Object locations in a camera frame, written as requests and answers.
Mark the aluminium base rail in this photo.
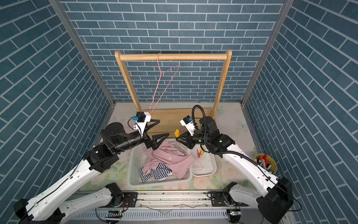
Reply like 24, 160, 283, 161
70, 190, 271, 224

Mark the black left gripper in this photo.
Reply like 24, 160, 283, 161
113, 119, 168, 154

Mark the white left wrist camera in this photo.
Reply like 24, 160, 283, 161
132, 112, 151, 136

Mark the aluminium corner post right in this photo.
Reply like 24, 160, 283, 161
241, 0, 294, 106

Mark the blue white striped tank top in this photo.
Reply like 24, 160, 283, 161
139, 163, 172, 183

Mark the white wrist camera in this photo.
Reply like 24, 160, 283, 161
132, 112, 151, 136
180, 115, 196, 136

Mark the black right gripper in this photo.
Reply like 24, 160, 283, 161
177, 130, 211, 149

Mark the pink hanger with pink top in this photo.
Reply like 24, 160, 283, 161
176, 142, 204, 171

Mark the pink tank top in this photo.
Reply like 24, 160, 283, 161
142, 145, 193, 179

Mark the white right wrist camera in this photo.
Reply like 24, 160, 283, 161
180, 115, 196, 136

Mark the aluminium corner post left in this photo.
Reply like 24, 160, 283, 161
49, 0, 115, 106

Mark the aluminium corner post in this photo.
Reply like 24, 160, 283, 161
241, 0, 294, 106
49, 0, 115, 106

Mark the yellow cup with pens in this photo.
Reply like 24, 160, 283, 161
254, 154, 277, 174

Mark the white plastic basket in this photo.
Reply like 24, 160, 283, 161
127, 140, 193, 188

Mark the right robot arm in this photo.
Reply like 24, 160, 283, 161
176, 105, 294, 224

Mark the wooden clothes rack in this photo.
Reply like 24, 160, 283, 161
114, 49, 233, 140

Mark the pink wire hanger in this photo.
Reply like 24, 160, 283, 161
148, 53, 180, 114

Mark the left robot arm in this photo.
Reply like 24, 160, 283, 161
14, 119, 170, 224

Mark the white plastic tray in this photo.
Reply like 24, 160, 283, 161
188, 145, 217, 177

